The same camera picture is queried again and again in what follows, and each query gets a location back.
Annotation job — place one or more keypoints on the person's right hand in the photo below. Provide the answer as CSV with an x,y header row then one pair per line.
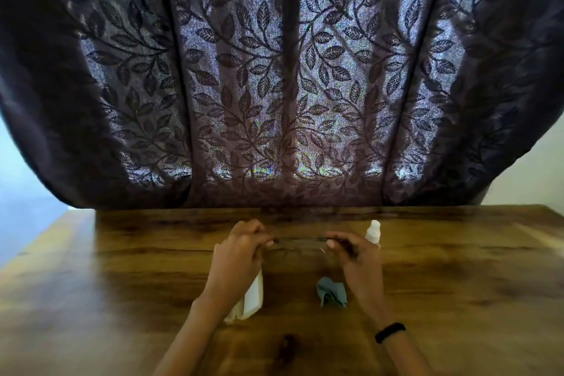
x,y
362,266

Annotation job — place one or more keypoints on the person's left hand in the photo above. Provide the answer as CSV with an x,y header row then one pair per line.
x,y
234,263

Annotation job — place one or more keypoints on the person's right fingers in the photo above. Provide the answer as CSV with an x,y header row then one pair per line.
x,y
343,244

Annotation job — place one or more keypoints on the person's left fingers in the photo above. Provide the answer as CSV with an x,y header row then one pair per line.
x,y
255,234

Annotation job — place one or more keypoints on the clear-framed eyeglasses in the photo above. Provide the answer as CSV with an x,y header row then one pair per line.
x,y
300,242

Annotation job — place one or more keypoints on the person's right forearm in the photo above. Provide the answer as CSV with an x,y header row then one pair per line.
x,y
405,351

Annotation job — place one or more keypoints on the person's left forearm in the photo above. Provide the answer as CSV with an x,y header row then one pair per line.
x,y
187,340

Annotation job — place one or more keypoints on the white spray bottle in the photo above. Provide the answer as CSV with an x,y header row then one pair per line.
x,y
373,231

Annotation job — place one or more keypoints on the grey-blue cleaning cloth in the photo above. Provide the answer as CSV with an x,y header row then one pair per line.
x,y
331,292

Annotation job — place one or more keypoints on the white glasses case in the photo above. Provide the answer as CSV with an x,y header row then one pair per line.
x,y
249,298

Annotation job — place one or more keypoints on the black wristband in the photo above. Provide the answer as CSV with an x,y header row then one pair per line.
x,y
389,332

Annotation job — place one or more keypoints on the dark leaf-patterned curtain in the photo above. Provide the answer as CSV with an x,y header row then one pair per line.
x,y
282,76

